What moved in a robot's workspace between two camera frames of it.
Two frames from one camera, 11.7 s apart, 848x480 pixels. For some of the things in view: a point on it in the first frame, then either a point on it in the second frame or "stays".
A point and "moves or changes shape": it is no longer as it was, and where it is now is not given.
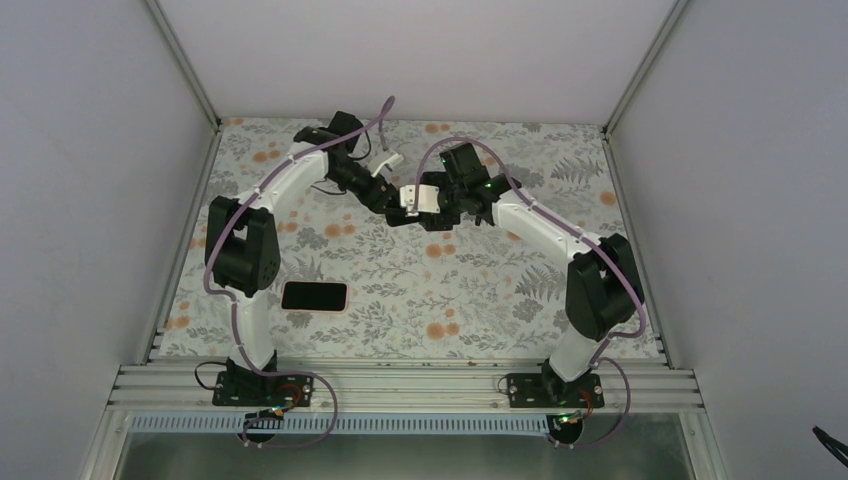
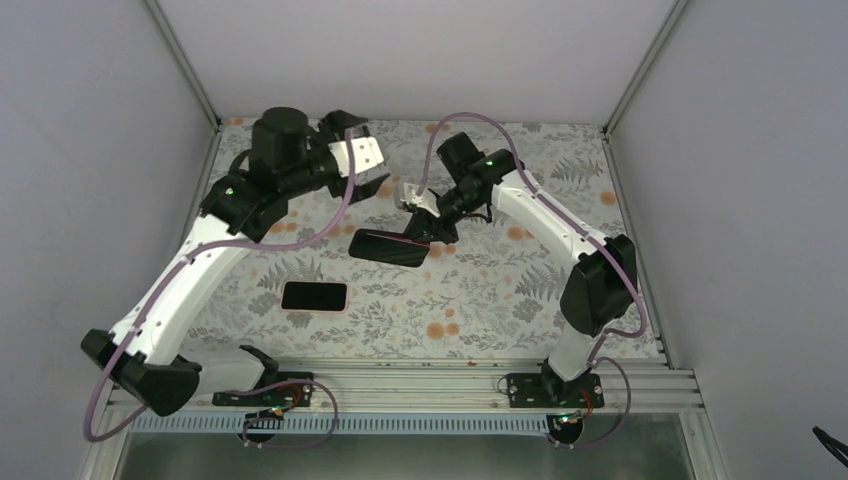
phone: x=448 y=203 moves or changes shape
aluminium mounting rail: x=405 y=385 stays
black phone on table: x=314 y=296 stays
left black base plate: x=258 y=389 stays
